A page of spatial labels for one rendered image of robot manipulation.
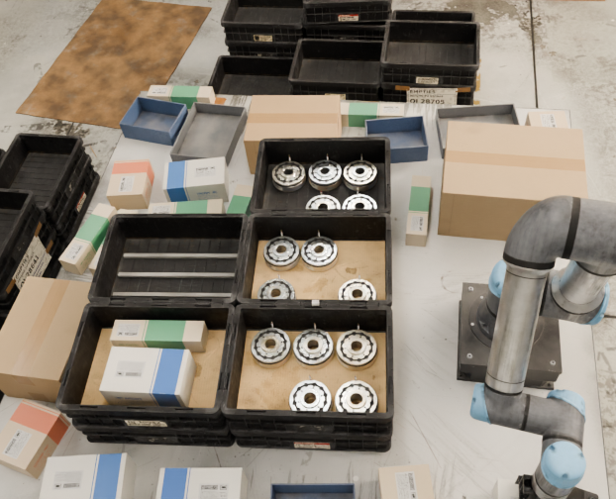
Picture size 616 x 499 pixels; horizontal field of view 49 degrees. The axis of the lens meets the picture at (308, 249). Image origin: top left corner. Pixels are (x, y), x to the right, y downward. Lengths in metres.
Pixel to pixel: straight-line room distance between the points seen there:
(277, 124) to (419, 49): 1.06
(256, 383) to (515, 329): 0.69
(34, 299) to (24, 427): 0.35
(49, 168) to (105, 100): 0.94
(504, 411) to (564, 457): 0.14
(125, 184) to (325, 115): 0.70
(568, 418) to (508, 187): 0.80
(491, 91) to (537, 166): 1.65
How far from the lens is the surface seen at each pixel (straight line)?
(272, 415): 1.59
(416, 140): 2.40
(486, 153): 2.10
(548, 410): 1.44
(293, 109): 2.30
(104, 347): 1.90
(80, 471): 1.82
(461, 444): 1.81
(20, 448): 1.92
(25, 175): 3.11
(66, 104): 4.00
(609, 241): 1.29
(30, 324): 1.99
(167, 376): 1.70
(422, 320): 1.96
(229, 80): 3.41
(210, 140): 2.48
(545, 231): 1.28
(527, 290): 1.33
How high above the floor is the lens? 2.38
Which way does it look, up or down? 53 degrees down
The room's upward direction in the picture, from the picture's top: 8 degrees counter-clockwise
